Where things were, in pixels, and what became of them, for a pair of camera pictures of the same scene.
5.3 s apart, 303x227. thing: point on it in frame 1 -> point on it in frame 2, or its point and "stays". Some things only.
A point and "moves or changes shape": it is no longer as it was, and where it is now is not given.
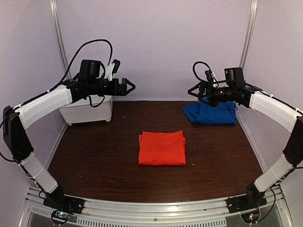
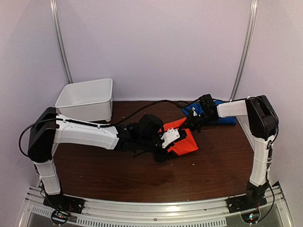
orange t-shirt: x=162 y=148 moves or changes shape
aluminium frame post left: x=55 y=11 stays
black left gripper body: x=97 y=90 -> x=147 y=144
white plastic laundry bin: x=82 y=110 stays
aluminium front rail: x=118 y=212 stays
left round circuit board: x=60 y=217 stays
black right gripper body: x=214 y=98 -> x=198 y=121
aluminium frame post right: x=253 y=9 stays
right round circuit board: x=251 y=217 stays
